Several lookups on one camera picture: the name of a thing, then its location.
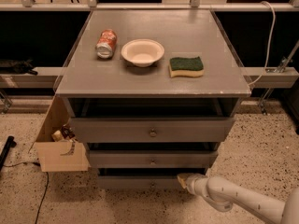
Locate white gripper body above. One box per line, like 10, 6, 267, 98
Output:
186, 174, 208, 198

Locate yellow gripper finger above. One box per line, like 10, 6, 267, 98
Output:
177, 173, 195, 189

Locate grey bottom drawer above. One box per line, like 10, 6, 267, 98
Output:
99, 175, 182, 189

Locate grey drawer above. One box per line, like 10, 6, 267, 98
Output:
99, 175, 182, 189
69, 118, 235, 143
89, 150, 218, 168

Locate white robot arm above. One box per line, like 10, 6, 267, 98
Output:
177, 173, 299, 224

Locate grey middle drawer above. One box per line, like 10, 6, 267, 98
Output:
89, 150, 218, 168

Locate grey drawer cabinet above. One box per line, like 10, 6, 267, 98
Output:
56, 9, 250, 182

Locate grey top drawer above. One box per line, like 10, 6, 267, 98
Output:
69, 118, 235, 143

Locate green yellow sponge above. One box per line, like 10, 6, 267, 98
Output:
169, 56, 204, 77

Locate snack packets in box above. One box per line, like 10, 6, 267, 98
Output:
51, 124, 75, 142

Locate cardboard box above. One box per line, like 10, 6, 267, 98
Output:
34, 97, 90, 172

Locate white paper bowl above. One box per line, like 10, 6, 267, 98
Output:
121, 39, 164, 67

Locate orange soda can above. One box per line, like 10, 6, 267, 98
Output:
95, 29, 118, 59

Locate black bar on floor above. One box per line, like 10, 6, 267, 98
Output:
0, 135, 16, 171

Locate white cable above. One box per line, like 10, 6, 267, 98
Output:
248, 0, 278, 87

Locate black floor cable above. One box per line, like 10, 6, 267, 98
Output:
3, 161, 50, 224

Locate metal frame rail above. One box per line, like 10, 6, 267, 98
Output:
0, 67, 64, 89

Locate black object on rail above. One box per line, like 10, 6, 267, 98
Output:
0, 59, 38, 76

